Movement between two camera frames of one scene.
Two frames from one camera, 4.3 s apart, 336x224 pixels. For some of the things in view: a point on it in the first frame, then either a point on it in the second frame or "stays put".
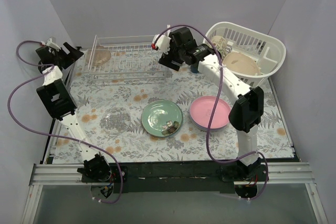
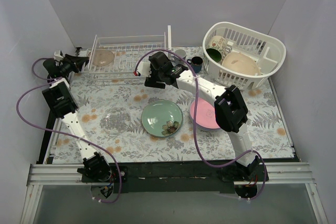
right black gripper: [169, 60] → [153, 82]
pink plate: [201, 109] stays put
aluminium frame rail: [44, 174] stays put
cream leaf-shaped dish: [240, 62] stays put
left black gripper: [66, 54] → [71, 61]
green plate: [161, 118] stays put
